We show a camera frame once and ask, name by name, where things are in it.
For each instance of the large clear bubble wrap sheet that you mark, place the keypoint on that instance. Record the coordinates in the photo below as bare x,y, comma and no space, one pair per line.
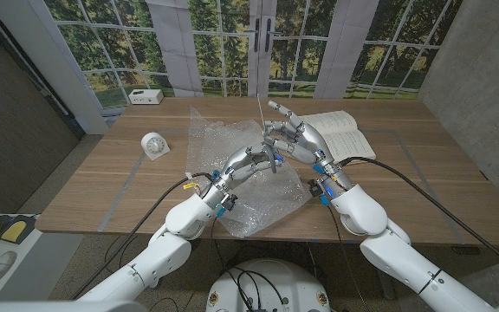
258,203

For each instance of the dark brown door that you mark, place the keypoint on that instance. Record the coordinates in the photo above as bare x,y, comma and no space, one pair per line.
7,130

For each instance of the white floor mat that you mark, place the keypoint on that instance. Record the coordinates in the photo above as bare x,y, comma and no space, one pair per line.
26,247

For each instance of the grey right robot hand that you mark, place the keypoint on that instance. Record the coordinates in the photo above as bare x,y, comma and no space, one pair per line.
312,141

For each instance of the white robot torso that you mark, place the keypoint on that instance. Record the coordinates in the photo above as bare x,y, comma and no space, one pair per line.
271,286

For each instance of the open paperback book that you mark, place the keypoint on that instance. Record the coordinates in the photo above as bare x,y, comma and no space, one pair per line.
353,138

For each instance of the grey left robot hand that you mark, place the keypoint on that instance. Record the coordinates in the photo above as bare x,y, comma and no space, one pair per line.
245,162

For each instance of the white power socket box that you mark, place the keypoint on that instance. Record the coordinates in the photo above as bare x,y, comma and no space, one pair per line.
145,96

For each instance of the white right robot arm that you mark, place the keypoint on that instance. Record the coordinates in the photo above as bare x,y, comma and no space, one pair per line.
358,212

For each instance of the grey table leg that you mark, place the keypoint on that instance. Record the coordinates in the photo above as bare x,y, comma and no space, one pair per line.
388,287

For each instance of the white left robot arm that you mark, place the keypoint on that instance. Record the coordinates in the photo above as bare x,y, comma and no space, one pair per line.
189,216

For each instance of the printed forest window backdrop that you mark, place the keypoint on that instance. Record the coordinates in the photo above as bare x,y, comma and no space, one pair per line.
115,43

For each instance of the white round kitchen timer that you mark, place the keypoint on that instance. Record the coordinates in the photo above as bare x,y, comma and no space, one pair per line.
154,146

